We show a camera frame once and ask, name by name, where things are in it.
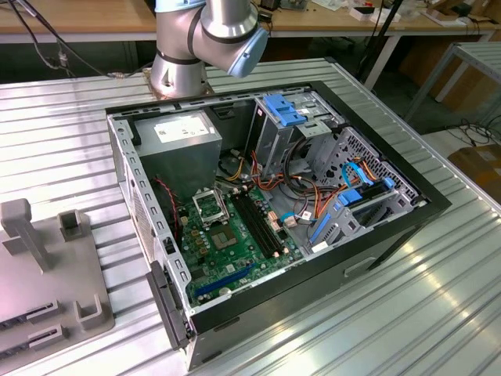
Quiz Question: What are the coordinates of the grey power supply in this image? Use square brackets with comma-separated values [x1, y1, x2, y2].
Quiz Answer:
[131, 109, 224, 204]

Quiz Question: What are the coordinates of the flat cardboard tray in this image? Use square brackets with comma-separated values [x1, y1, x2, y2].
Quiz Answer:
[419, 6, 470, 27]

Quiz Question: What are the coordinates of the red black twisted wire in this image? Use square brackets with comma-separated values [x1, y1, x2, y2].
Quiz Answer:
[152, 176, 183, 240]

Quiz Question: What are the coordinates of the grey metal frame table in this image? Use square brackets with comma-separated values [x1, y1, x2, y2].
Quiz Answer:
[402, 41, 501, 125]

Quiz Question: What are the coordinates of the light blue data wire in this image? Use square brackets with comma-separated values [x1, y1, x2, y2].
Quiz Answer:
[341, 161, 379, 188]

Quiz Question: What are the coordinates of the brown cardboard box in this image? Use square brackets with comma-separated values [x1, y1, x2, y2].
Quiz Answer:
[447, 143, 501, 197]

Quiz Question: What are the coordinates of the metal socket cover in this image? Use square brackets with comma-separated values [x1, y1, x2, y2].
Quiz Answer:
[191, 186, 230, 228]

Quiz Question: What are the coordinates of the black RAM slot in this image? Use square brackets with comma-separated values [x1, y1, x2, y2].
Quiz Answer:
[240, 190, 282, 256]
[235, 191, 278, 259]
[229, 192, 275, 260]
[244, 190, 286, 254]

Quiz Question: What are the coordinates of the long wooden desk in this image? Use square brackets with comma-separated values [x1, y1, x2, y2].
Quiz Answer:
[0, 0, 501, 45]

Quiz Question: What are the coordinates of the orange data wire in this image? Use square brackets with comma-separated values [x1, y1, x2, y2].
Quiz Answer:
[359, 157, 383, 183]

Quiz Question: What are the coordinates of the blue disk carrier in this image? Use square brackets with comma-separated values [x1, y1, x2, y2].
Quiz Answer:
[337, 176, 395, 208]

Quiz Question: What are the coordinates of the black open PC case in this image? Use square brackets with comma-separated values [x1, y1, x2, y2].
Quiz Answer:
[105, 80, 453, 373]

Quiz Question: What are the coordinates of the blue plastic latch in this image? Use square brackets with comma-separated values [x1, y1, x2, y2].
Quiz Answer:
[262, 93, 311, 128]

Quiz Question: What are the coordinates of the green motherboard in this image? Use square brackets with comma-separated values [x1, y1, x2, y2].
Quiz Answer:
[178, 183, 306, 309]

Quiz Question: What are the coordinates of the grey perforated disk cage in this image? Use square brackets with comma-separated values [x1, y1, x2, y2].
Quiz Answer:
[305, 125, 428, 255]

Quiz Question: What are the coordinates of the metal locking lever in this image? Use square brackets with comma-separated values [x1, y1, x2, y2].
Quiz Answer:
[214, 182, 234, 226]

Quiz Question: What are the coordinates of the CPU socket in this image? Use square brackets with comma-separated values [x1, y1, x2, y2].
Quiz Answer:
[210, 223, 240, 252]

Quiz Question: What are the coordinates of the blue expansion slot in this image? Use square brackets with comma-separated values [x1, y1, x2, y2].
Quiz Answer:
[194, 262, 258, 298]

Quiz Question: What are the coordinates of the black tripod stand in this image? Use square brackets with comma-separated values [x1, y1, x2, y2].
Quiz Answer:
[358, 0, 405, 79]

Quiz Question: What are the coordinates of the grey parts rack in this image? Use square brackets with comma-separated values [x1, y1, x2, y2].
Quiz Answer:
[0, 197, 117, 360]

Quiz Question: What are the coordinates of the grey metal disk bay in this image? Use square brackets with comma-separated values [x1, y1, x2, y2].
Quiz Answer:
[245, 86, 345, 185]

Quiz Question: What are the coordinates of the coloured power wire bundle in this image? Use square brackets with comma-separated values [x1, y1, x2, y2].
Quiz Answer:
[291, 182, 344, 228]
[214, 148, 289, 193]

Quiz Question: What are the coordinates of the blue plastic rail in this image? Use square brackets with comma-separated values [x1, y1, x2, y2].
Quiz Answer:
[308, 203, 342, 246]

